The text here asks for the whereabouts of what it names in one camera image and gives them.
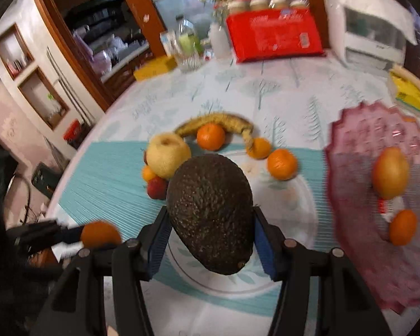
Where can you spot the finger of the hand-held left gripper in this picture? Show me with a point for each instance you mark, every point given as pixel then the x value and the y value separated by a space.
pixel 42 233

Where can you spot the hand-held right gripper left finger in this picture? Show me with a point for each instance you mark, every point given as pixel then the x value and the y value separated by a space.
pixel 159 246

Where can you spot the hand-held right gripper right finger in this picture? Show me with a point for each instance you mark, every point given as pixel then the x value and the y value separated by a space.
pixel 266 248

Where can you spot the dark green avocado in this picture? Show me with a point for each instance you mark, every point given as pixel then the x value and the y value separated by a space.
pixel 210 213

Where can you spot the pink glass fruit bowl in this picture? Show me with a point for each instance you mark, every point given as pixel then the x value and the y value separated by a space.
pixel 357 252

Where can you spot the pale yellow apple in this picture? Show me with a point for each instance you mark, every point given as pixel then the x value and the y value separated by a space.
pixel 166 155

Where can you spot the large orange mandarin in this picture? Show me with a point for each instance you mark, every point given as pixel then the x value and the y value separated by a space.
pixel 210 137

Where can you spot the white round plate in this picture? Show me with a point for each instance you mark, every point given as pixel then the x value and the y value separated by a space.
pixel 294 224

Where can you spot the small red apple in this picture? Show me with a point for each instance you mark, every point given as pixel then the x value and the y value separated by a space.
pixel 157 188

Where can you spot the small orange mandarin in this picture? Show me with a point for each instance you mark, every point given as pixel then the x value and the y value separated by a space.
pixel 148 174

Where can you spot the teal striped placemat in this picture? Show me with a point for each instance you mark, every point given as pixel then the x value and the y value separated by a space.
pixel 108 182

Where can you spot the red white small packet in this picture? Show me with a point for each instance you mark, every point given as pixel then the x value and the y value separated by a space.
pixel 390 208

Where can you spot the spotted yellow banana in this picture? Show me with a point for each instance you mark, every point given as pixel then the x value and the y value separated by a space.
pixel 227 119

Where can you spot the yellow apple with red blush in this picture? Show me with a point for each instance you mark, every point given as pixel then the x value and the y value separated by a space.
pixel 390 173

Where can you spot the flat yellow box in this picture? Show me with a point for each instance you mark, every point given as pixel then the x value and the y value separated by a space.
pixel 154 69

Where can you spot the clear glass cup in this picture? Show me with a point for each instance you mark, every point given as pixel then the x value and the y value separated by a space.
pixel 188 61

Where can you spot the yellow sponge pack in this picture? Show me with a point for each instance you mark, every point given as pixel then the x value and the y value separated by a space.
pixel 409 94

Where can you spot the white plastic bottle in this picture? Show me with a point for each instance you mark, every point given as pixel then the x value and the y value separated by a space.
pixel 219 42

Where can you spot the red cardboard box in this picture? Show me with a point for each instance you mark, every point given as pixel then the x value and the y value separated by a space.
pixel 273 35

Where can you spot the clear plastic bottle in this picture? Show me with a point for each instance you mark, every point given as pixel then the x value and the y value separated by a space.
pixel 186 31

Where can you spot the white countertop appliance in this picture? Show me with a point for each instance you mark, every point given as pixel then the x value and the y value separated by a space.
pixel 371 54

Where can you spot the glass jar with tan lid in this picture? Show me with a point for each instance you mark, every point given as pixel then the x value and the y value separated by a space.
pixel 278 2
pixel 259 4
pixel 299 4
pixel 236 6

